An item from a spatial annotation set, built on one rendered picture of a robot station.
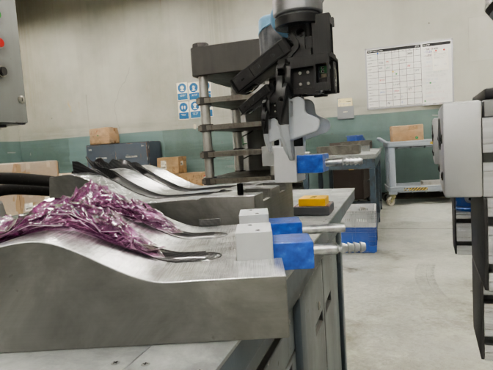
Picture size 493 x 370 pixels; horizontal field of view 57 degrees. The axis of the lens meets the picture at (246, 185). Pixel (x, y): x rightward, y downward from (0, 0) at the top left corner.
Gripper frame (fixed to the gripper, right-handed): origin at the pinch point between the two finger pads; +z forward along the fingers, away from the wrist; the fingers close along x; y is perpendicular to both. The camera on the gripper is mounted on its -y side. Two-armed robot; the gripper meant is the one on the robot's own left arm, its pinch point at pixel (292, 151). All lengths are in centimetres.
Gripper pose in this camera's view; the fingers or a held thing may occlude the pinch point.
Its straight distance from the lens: 71.9
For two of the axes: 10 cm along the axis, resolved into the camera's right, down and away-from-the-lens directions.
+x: 3.8, -1.1, 9.2
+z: 0.7, 9.9, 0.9
